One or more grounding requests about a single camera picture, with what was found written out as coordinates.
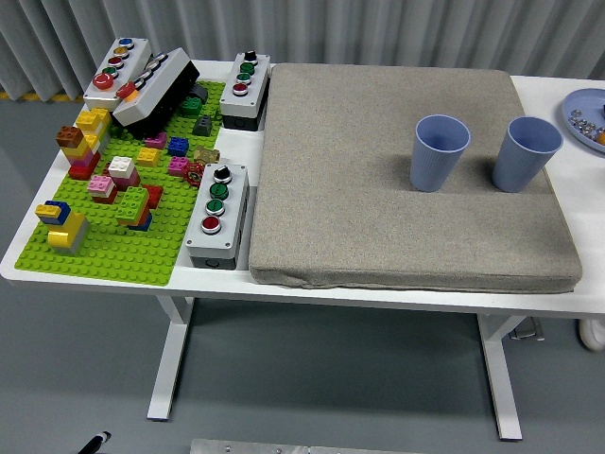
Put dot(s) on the small grey four-button box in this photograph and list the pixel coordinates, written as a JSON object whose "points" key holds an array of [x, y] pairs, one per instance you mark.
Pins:
{"points": [[257, 92]]}

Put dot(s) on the grey sloped brick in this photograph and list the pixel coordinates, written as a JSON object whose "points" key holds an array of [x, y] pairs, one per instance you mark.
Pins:
{"points": [[202, 127]]}

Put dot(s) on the large grey four-button box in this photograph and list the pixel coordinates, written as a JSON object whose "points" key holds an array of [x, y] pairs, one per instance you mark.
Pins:
{"points": [[234, 213]]}

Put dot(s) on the blue ribbed cup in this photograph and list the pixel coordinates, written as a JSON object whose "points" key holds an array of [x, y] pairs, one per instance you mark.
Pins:
{"points": [[517, 165], [432, 165]]}

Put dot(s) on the blue plate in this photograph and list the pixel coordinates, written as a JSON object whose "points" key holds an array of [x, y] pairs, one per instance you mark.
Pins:
{"points": [[581, 101]]}

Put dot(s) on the green studded baseplate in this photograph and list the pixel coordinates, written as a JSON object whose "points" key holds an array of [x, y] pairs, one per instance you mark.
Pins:
{"points": [[108, 255]]}

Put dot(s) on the magenta brick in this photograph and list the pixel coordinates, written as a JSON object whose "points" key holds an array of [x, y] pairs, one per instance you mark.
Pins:
{"points": [[156, 141]]}

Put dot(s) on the yellow black floor tape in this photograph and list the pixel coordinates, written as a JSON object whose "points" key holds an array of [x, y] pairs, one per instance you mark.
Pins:
{"points": [[28, 96]]}

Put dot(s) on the yellow white brick stack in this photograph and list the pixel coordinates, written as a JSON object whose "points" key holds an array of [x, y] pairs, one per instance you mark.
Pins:
{"points": [[92, 120]]}

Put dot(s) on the silver metal plate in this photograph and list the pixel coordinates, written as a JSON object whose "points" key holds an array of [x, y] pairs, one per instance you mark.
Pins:
{"points": [[283, 448]]}

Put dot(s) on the yellow blue grey brick stack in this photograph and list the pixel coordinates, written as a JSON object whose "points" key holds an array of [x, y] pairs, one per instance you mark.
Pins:
{"points": [[66, 234]]}

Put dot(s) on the green orange blue brick stack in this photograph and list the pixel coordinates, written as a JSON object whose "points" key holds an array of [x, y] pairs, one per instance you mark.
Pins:
{"points": [[132, 205]]}

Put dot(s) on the grey curtain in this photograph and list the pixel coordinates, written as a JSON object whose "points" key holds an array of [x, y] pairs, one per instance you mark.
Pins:
{"points": [[331, 28]]}

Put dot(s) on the grey bracket under table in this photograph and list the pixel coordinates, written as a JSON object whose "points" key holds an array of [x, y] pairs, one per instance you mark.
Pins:
{"points": [[527, 331]]}

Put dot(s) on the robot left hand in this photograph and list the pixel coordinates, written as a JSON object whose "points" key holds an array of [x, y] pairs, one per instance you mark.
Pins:
{"points": [[97, 441]]}

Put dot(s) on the white control box black base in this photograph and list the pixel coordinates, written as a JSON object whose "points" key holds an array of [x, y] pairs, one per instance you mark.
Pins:
{"points": [[156, 90]]}

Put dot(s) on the pink white red brick stack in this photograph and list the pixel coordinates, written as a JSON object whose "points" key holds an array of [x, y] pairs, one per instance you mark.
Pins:
{"points": [[101, 188]]}

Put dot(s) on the dark grey brick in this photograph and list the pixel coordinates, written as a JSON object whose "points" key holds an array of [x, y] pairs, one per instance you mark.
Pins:
{"points": [[200, 92]]}

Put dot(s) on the grey-brown padded mat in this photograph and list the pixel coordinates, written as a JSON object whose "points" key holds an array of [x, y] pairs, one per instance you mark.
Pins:
{"points": [[354, 189]]}

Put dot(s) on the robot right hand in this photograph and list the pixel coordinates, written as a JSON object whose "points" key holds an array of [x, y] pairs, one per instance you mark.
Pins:
{"points": [[593, 333]]}

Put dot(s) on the brass valve red handwheel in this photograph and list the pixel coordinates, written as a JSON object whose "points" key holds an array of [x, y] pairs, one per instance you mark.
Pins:
{"points": [[205, 155]]}

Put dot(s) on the white five-button control box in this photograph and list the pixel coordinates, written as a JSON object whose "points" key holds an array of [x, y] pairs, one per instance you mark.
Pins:
{"points": [[134, 59]]}

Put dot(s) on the brown yellow red brick tower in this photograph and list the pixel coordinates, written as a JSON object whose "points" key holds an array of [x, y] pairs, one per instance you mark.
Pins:
{"points": [[78, 151]]}

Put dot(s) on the white table leg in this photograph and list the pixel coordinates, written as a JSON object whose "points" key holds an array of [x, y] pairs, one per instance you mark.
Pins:
{"points": [[170, 359], [503, 378]]}

